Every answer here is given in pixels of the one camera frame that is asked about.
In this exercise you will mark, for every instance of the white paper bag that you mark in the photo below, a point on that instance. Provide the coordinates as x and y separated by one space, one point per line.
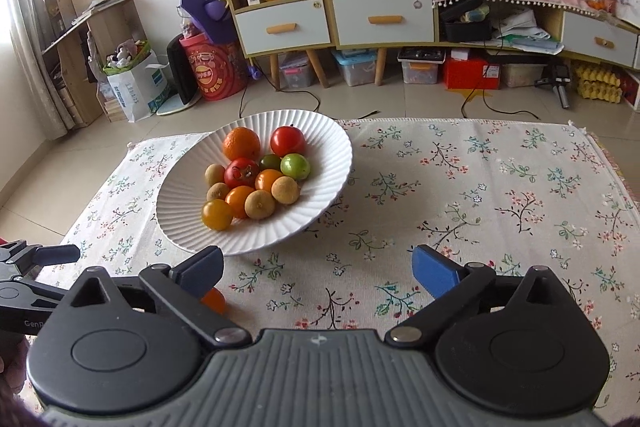
132 92

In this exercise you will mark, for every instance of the floral tablecloth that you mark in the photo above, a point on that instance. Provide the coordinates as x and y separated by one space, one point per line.
450 207

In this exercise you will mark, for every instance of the red cardboard box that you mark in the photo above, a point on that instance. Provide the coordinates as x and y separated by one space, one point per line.
467 74

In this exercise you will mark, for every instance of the small plush toys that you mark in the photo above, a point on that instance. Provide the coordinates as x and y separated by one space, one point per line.
125 54

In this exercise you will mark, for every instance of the beige curtain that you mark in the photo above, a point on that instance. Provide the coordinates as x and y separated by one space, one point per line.
30 57

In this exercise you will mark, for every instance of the black case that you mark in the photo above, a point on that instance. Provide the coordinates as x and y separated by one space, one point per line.
465 29

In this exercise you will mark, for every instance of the white ribbed plate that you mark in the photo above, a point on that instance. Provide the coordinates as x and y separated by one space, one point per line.
320 187

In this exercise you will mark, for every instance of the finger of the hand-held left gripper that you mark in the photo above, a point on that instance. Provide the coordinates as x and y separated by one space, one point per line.
35 293
55 253

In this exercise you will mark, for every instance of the dark green cherry tomato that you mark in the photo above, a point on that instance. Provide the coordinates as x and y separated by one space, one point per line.
270 162

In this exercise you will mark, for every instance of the black tripod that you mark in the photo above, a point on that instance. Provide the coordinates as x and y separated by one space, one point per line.
560 87

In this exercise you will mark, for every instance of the light green plum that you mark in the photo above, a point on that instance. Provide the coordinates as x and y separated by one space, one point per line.
295 166

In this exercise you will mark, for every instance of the yellow cherry tomato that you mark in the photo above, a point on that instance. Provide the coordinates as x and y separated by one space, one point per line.
217 214

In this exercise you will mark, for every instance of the orange green cherry tomato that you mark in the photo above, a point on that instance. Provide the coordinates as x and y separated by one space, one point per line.
269 180

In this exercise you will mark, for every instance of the orange mandarin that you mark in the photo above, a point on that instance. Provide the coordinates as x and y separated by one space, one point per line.
216 302
241 143

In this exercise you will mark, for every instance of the pile of loose papers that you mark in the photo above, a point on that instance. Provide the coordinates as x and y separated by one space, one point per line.
525 32

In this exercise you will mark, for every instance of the red tomato with stem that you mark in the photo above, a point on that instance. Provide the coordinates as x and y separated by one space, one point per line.
241 172

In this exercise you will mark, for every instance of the person's left hand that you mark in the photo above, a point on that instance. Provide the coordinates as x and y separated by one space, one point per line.
14 362

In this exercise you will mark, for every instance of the clear plastic storage box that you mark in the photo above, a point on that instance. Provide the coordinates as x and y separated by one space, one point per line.
355 69
297 72
522 76
420 69

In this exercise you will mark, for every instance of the black panel on white base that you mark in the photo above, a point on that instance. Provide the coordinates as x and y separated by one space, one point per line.
177 67

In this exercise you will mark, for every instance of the wooden bookshelf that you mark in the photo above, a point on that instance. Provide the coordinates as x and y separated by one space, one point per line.
112 27

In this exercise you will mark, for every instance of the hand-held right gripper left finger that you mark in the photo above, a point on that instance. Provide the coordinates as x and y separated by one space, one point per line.
205 268

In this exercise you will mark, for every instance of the yellow egg cartons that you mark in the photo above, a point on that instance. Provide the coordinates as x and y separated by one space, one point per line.
597 84

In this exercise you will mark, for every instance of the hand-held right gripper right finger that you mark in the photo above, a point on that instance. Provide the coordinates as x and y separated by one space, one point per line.
435 273

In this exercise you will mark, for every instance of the round tan longan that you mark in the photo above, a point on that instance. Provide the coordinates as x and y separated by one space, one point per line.
260 205
285 189

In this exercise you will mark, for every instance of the low wooden bench cabinet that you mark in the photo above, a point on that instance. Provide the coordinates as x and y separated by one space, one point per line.
552 24

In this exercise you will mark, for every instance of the red snack bucket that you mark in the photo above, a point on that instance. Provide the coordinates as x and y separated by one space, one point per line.
210 72

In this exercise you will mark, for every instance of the small brown kiwi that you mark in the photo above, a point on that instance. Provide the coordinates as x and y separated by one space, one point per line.
215 173
217 192

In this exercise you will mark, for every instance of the white bench drawer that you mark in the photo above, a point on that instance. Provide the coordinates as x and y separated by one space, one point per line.
580 32

